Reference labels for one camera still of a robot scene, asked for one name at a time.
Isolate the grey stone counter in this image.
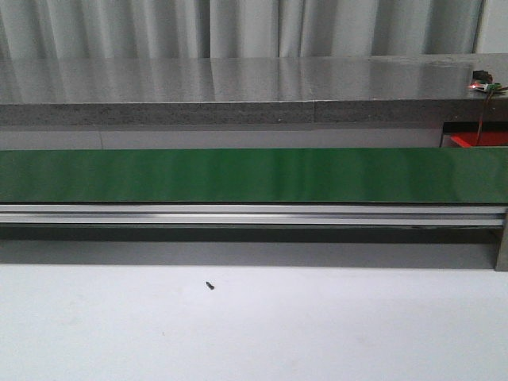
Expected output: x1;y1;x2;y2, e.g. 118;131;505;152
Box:
1;53;507;125

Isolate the red plastic tray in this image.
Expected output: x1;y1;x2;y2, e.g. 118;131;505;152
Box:
451;133;507;148

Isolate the green conveyor belt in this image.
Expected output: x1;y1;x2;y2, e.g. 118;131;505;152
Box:
1;148;507;204

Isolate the small green circuit board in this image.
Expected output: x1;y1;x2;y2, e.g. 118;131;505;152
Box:
469;70;507;94

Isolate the grey curtain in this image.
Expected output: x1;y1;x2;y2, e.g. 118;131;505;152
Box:
1;1;507;60

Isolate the aluminium conveyor frame rail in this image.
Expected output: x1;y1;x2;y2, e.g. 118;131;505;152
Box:
1;203;507;271

